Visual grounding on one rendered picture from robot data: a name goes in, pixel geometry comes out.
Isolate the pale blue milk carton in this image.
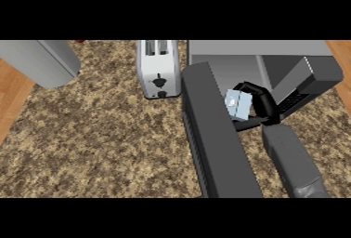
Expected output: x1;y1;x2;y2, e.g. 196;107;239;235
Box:
225;88;254;123

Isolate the grey microwave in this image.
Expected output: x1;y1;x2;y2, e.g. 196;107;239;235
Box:
186;40;345;122

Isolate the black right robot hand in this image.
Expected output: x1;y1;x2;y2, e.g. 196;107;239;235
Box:
230;81;282;132

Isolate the silver toaster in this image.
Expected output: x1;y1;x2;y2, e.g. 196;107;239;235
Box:
136;40;183;100

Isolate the grey rounded appliance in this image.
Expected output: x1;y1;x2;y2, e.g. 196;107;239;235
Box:
0;40;83;89

